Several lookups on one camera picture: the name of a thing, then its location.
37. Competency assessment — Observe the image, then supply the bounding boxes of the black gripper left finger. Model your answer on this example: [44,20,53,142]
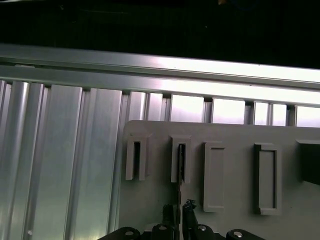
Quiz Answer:
[98,203,176,240]

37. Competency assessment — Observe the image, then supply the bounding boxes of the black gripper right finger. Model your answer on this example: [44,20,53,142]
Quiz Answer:
[182,198,266,240]

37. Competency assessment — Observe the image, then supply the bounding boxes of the blue RAM stick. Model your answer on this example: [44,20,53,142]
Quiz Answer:
[176,144,186,240]

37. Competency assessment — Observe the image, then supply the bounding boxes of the grey parts rack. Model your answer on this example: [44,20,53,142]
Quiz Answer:
[119,119,320,240]

